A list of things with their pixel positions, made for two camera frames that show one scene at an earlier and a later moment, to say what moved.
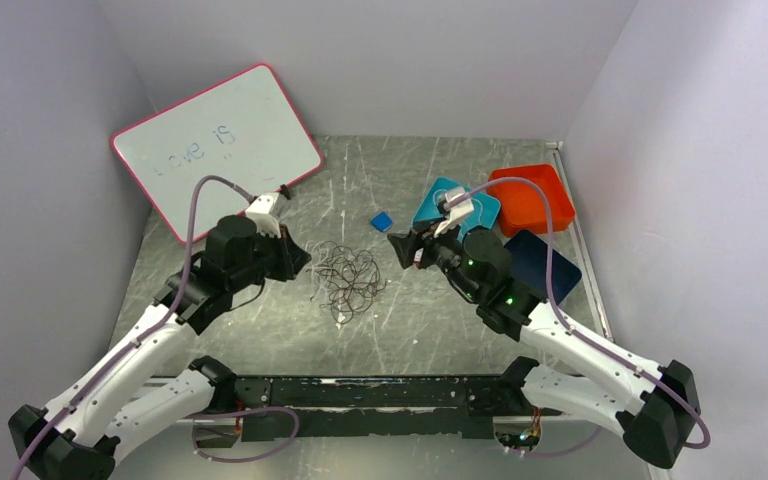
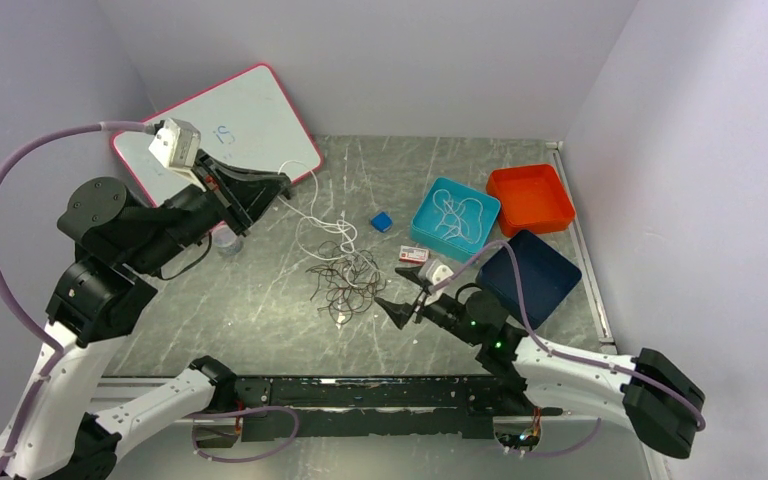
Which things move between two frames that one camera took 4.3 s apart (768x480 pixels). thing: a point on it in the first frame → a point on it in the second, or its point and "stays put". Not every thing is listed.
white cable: [319, 252] → [314, 219]
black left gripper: [292, 257] → [241, 197]
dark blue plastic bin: [529, 262] stays put
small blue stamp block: [382, 221] stays put
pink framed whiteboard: [242, 130] stays put
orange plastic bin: [523, 207] stays put
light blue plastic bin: [484, 215] stays put
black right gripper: [406, 247] → [399, 313]
